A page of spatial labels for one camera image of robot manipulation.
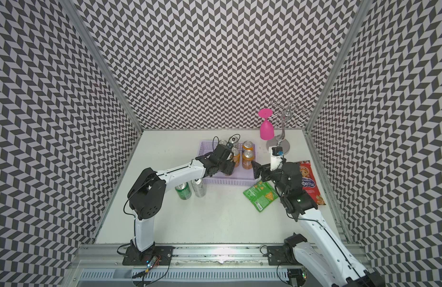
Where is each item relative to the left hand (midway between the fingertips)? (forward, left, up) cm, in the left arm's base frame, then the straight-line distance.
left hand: (227, 164), depth 93 cm
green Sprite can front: (-16, +20, +3) cm, 26 cm away
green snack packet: (-14, -17, -6) cm, 23 cm away
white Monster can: (-15, +13, +3) cm, 20 cm away
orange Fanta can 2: (+3, -10, +1) cm, 11 cm away
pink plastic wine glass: (+15, -21, +10) cm, 28 cm away
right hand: (-9, -15, +15) cm, 23 cm away
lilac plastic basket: (+16, +13, -4) cm, 21 cm away
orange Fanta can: (+10, -11, +3) cm, 15 cm away
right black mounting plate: (-40, -20, -8) cm, 46 cm away
